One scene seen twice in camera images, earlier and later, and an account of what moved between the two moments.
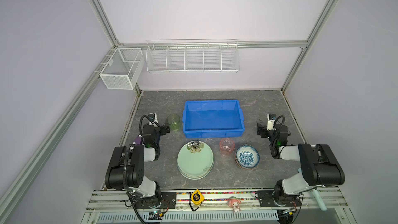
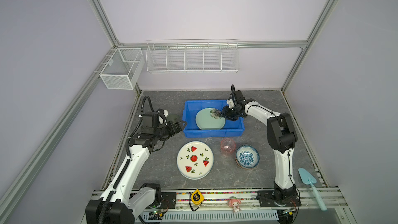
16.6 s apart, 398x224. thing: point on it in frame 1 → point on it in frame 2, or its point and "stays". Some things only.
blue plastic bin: [213, 119] stays
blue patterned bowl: [247, 156] stays
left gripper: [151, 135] → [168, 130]
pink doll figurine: [235, 203] stays
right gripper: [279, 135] → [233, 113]
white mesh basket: [122, 68] stays
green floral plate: [195, 160] → [208, 119]
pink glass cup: [227, 145] stays
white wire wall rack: [193, 56] stays
